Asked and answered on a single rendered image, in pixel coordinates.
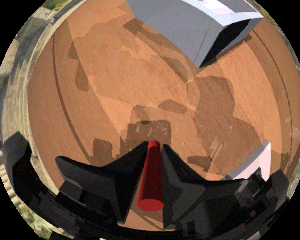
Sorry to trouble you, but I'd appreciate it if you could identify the red peg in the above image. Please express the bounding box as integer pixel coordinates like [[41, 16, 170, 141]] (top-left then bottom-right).
[[137, 140, 165, 212]]

